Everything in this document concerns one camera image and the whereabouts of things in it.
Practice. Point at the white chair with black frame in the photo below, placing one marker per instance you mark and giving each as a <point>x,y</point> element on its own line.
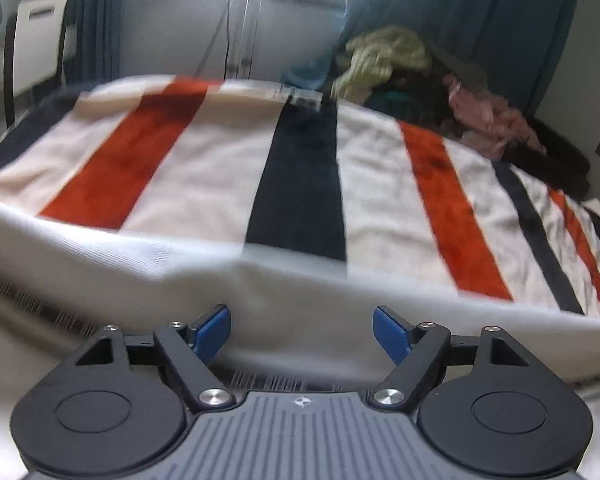
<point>37,40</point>

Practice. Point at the pink crumpled cloth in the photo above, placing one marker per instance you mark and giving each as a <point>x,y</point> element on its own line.
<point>485,115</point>

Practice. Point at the orange black cream striped blanket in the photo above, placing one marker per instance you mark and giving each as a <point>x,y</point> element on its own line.
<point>205,185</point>

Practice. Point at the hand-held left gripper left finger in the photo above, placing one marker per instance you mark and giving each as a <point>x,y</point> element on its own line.
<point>212,332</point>

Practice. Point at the thin metal stand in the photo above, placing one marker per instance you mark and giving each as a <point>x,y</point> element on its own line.
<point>247,20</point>

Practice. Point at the white hooded sweatshirt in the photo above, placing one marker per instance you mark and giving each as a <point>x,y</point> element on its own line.
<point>130,270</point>

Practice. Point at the yellow-green crumpled cloth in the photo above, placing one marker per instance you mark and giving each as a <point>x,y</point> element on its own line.
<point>380,55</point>

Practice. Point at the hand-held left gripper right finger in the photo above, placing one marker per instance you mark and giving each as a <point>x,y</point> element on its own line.
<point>390,332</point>

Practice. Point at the teal curtain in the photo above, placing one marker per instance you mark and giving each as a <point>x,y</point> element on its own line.
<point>455,15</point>
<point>100,20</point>

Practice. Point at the dark cloth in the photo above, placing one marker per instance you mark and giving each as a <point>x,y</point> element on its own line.
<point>550,160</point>

